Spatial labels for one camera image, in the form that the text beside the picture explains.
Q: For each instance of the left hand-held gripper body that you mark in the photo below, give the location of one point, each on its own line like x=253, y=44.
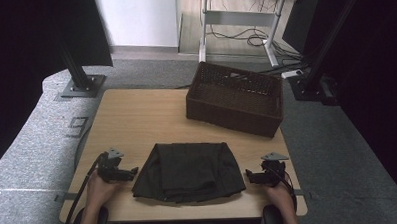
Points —
x=109, y=166

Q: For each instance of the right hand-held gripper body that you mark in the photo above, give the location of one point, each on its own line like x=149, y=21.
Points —
x=272, y=172

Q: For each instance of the dark cloth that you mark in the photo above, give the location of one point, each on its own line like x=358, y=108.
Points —
x=188, y=174

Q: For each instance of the brown woven basket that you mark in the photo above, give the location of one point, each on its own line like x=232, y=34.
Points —
x=236, y=100

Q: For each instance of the person's right hand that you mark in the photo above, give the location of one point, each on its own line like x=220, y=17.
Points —
x=280, y=195

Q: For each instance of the person's left hand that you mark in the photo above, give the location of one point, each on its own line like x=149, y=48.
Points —
x=101, y=192

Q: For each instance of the black metal stand with plate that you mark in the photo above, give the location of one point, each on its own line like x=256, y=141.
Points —
x=80, y=79

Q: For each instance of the black metal stand with block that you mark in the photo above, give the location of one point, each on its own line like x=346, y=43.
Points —
x=314, y=81

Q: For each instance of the white power strip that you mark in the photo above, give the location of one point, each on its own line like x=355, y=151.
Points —
x=292, y=73

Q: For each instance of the black curtain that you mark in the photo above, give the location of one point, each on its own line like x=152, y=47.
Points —
x=24, y=48
x=371, y=69

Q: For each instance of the white metal frame desk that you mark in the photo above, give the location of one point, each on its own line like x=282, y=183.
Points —
x=240, y=18

